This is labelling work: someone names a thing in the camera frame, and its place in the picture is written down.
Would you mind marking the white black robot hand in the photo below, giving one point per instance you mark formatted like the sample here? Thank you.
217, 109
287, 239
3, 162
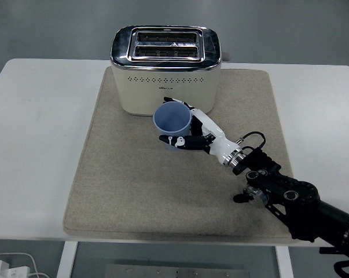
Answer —
220, 144

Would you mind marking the blue ribbed water cup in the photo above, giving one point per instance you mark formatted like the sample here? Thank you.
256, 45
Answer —
171, 118

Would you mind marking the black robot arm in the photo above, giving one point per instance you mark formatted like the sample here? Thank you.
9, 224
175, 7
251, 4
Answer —
301, 197

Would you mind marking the cream chrome toaster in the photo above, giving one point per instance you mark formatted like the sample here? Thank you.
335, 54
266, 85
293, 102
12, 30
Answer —
139, 95

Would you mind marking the beige felt table mat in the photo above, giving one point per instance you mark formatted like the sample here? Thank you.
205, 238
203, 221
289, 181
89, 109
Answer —
133, 188

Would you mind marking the white table leg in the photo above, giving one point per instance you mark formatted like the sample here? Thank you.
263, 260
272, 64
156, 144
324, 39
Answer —
284, 263
66, 260

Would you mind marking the grey metal plate with screws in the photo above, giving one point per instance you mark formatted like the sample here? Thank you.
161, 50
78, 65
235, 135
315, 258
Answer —
151, 272

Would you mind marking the black desk control panel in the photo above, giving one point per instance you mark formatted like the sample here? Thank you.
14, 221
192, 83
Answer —
324, 250

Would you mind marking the white power strip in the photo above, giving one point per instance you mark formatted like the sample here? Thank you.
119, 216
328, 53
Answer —
18, 272

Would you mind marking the white plug adapter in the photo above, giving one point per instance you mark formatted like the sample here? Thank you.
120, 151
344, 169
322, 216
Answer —
0, 267

